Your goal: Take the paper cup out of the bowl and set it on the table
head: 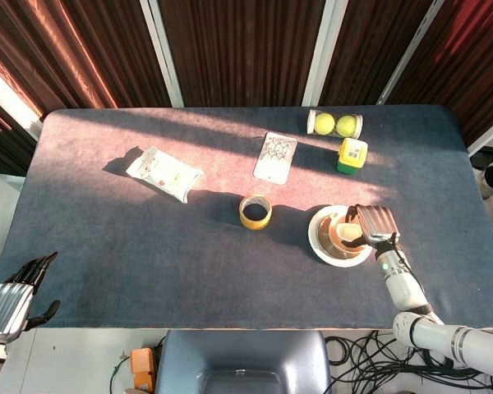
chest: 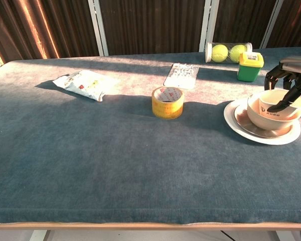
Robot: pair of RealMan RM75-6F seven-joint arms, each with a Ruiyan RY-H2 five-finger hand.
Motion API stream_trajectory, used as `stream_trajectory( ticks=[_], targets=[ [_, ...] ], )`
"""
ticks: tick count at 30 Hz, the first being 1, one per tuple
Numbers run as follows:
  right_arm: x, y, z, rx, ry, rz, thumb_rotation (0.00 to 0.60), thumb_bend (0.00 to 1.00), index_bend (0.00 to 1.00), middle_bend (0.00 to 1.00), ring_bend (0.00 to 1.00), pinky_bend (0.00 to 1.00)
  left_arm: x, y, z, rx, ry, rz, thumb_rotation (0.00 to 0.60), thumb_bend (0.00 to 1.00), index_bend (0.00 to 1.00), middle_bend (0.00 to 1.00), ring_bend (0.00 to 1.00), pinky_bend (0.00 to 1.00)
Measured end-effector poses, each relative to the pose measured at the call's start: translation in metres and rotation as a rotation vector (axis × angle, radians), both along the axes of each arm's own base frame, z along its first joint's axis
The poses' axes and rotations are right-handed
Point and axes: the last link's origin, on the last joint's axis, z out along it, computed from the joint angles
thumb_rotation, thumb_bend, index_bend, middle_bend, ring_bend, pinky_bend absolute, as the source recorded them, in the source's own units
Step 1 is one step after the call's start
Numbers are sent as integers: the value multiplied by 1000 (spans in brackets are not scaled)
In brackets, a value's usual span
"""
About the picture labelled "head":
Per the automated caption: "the dark red curtain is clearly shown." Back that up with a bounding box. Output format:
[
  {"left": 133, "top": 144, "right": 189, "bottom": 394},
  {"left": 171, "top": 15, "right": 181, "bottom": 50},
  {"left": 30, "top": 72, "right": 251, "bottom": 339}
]
[{"left": 0, "top": 0, "right": 493, "bottom": 177}]

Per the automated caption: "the white frame post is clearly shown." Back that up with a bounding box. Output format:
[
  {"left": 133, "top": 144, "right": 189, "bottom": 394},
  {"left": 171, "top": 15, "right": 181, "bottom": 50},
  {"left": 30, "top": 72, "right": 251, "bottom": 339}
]
[
  {"left": 467, "top": 121, "right": 493, "bottom": 158},
  {"left": 0, "top": 57, "right": 44, "bottom": 141},
  {"left": 376, "top": 0, "right": 447, "bottom": 106},
  {"left": 301, "top": 0, "right": 348, "bottom": 108},
  {"left": 138, "top": 0, "right": 185, "bottom": 108}
]

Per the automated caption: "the dark blue table cloth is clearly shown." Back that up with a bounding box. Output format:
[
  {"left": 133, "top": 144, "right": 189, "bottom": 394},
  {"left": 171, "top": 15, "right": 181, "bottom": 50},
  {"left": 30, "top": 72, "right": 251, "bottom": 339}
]
[{"left": 0, "top": 104, "right": 493, "bottom": 332}]

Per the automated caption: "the white blister pack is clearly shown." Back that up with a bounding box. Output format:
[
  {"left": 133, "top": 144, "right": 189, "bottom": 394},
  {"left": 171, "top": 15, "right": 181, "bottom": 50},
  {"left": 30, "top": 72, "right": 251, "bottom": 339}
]
[{"left": 252, "top": 131, "right": 299, "bottom": 186}]

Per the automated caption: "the yellow tape roll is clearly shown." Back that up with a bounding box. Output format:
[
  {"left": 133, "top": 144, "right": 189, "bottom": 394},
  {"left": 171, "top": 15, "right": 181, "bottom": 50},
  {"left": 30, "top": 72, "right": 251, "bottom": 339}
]
[{"left": 238, "top": 194, "right": 273, "bottom": 231}]

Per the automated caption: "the black cable bundle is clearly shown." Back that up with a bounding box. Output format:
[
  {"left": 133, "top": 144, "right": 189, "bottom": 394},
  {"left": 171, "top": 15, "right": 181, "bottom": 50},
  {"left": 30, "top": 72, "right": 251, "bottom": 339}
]
[{"left": 324, "top": 330, "right": 493, "bottom": 394}]

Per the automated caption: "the green wire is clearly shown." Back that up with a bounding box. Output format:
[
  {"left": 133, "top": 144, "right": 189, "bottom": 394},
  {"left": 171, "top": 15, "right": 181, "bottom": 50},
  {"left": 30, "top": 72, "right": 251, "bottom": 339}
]
[{"left": 108, "top": 355, "right": 131, "bottom": 392}]

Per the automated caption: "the beige bowl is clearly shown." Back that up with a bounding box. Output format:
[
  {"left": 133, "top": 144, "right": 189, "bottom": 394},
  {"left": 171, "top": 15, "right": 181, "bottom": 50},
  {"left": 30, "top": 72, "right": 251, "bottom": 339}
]
[{"left": 307, "top": 204, "right": 374, "bottom": 268}]

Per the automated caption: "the clear tennis ball tube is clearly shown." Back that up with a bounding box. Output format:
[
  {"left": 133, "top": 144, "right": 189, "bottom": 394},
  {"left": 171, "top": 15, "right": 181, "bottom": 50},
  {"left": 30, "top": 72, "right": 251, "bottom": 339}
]
[{"left": 306, "top": 108, "right": 364, "bottom": 140}]

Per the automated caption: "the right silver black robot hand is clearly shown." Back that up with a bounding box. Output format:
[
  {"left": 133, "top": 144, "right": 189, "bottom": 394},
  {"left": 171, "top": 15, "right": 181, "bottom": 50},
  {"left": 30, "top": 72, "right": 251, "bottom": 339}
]
[{"left": 340, "top": 204, "right": 401, "bottom": 250}]

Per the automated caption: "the orange device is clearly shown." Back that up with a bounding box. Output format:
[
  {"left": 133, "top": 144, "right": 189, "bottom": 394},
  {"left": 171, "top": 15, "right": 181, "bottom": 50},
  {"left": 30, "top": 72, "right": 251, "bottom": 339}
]
[{"left": 130, "top": 347, "right": 157, "bottom": 392}]

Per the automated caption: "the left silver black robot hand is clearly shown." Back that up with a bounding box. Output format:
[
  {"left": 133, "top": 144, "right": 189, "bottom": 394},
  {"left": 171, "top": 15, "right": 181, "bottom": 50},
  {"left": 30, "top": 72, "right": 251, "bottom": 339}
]
[{"left": 0, "top": 251, "right": 62, "bottom": 345}]

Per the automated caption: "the yellow green box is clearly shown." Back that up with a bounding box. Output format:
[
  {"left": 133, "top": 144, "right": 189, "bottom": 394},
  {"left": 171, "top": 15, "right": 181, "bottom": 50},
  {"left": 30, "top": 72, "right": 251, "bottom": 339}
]
[{"left": 336, "top": 137, "right": 369, "bottom": 176}]

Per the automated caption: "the white snack bag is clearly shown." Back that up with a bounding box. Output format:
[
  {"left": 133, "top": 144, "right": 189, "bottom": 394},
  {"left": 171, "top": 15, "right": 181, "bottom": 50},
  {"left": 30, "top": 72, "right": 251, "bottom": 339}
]
[{"left": 126, "top": 147, "right": 205, "bottom": 204}]

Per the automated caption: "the yellow tennis ball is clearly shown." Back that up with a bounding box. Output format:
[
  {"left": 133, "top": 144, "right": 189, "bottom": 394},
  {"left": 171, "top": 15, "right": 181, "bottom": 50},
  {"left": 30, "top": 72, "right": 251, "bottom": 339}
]
[
  {"left": 335, "top": 115, "right": 358, "bottom": 138},
  {"left": 314, "top": 112, "right": 336, "bottom": 135}
]

